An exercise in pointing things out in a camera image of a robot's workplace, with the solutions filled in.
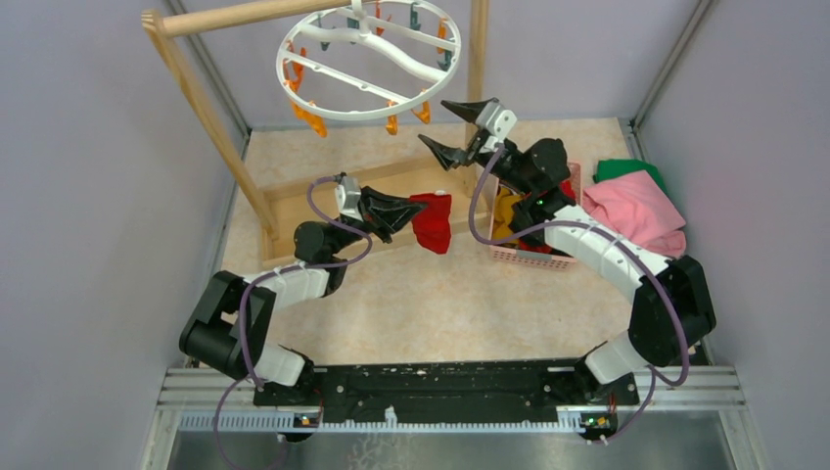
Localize white toothed cable rail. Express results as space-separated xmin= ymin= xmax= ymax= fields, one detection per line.
xmin=178 ymin=408 xmax=585 ymax=434

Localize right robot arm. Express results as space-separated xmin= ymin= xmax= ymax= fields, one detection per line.
xmin=419 ymin=98 xmax=716 ymax=403

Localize wooden hanger rack frame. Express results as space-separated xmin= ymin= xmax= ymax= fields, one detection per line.
xmin=141 ymin=0 xmax=492 ymax=275

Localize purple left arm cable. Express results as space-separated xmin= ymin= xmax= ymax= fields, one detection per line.
xmin=212 ymin=176 xmax=375 ymax=470

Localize green cloth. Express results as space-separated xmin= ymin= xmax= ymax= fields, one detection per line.
xmin=592 ymin=159 xmax=669 ymax=195

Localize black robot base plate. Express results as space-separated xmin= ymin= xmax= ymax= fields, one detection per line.
xmin=254 ymin=358 xmax=640 ymax=424

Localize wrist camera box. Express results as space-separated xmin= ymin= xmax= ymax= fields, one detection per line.
xmin=335 ymin=173 xmax=363 ymax=221
xmin=474 ymin=98 xmax=518 ymax=153

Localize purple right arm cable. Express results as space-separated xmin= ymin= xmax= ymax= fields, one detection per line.
xmin=468 ymin=147 xmax=691 ymax=448

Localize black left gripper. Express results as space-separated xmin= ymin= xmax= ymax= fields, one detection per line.
xmin=327 ymin=185 xmax=427 ymax=256

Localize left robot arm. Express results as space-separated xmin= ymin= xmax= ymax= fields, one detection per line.
xmin=178 ymin=179 xmax=428 ymax=405

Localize pink cloth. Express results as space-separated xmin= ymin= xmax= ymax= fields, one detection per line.
xmin=582 ymin=170 xmax=687 ymax=259

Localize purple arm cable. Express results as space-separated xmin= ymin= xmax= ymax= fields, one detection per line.
xmin=468 ymin=147 xmax=691 ymax=448
xmin=212 ymin=176 xmax=375 ymax=470

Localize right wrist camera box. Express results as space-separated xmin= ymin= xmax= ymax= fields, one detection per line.
xmin=474 ymin=98 xmax=518 ymax=153

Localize white round clip hanger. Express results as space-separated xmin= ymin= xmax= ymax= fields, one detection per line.
xmin=275 ymin=1 xmax=464 ymax=137

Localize red santa sock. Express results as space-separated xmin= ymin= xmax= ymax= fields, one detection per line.
xmin=409 ymin=192 xmax=452 ymax=255

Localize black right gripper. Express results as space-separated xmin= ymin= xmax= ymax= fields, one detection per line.
xmin=418 ymin=100 xmax=533 ymax=198

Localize pink perforated plastic basket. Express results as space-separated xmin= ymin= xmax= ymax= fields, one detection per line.
xmin=488 ymin=162 xmax=582 ymax=271

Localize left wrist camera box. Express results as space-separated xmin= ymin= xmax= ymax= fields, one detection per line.
xmin=335 ymin=173 xmax=363 ymax=221

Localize mustard yellow sock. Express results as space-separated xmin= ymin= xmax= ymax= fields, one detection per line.
xmin=491 ymin=187 xmax=523 ymax=240

